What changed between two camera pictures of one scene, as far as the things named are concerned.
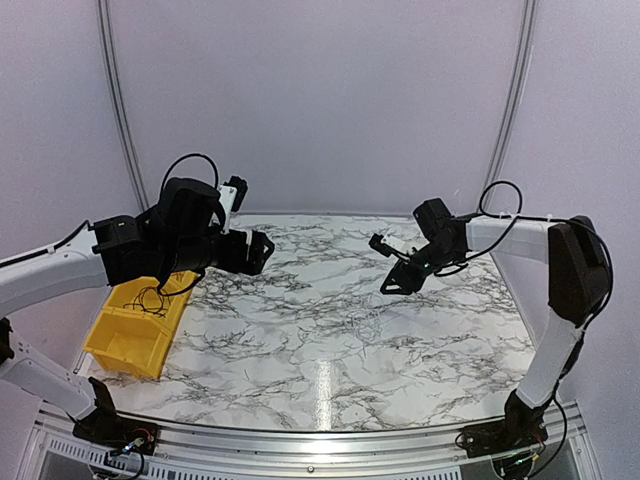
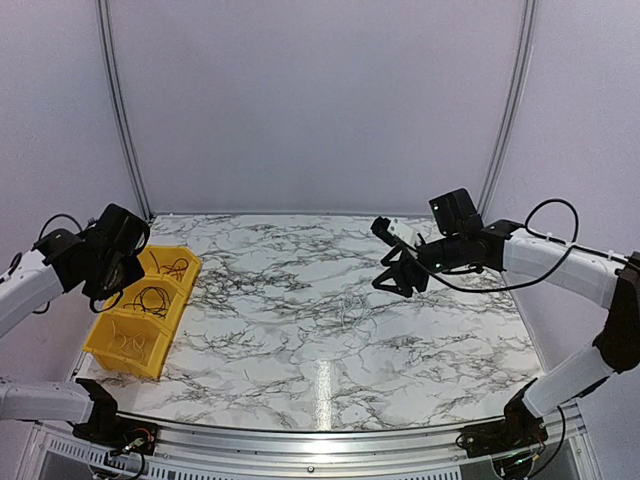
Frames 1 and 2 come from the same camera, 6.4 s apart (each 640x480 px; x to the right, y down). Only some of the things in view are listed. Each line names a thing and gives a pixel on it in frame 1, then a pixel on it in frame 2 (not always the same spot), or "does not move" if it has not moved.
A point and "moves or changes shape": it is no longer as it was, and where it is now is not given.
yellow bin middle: (142, 296) does not move
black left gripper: (255, 261) to (135, 273)
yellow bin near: (129, 340) does not move
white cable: (363, 319) moves or changes shape
